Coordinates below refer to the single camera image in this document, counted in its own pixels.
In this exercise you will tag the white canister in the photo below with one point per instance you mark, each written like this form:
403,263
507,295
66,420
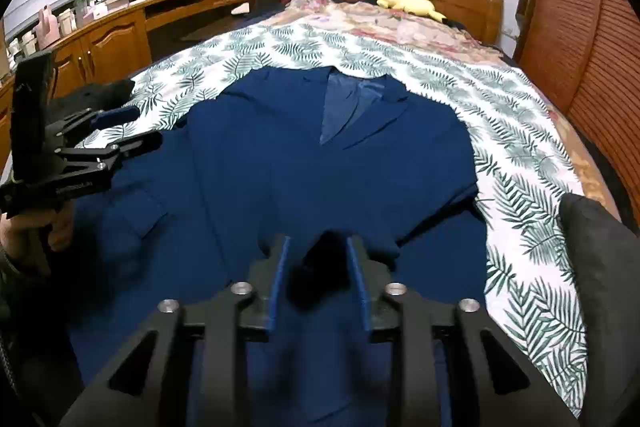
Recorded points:
66,22

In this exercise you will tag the pink jug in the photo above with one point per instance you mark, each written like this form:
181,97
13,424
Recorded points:
48,29

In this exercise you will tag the white tissue box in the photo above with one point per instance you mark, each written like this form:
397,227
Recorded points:
96,11

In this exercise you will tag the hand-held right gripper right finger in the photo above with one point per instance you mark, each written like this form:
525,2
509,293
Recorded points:
357,267

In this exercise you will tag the floral blanket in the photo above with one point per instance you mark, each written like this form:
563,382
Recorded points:
400,27

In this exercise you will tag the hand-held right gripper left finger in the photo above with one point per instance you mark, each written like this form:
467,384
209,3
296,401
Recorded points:
282,267

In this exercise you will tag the person's left hand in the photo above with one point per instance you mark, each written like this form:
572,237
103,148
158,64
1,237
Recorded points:
62,227

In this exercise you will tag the dark grey folded cloth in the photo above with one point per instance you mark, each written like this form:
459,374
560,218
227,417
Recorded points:
600,307

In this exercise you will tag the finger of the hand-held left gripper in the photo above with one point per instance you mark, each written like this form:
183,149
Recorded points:
135,144
117,114

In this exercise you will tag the wooden desk cabinet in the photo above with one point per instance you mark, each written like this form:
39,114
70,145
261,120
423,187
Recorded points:
115,42

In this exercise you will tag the black folded cloth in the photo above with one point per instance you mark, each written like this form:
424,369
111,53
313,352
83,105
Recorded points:
100,94

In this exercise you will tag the green lidded bottle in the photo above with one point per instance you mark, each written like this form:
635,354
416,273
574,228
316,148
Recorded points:
83,9

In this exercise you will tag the navy blue suit jacket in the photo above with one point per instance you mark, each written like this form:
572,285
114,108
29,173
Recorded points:
300,157

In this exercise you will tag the wooden louvred wardrobe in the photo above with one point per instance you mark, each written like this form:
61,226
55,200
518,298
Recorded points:
590,57

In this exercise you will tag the leaf print bedsheet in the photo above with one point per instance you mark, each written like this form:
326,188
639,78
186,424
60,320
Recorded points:
525,232

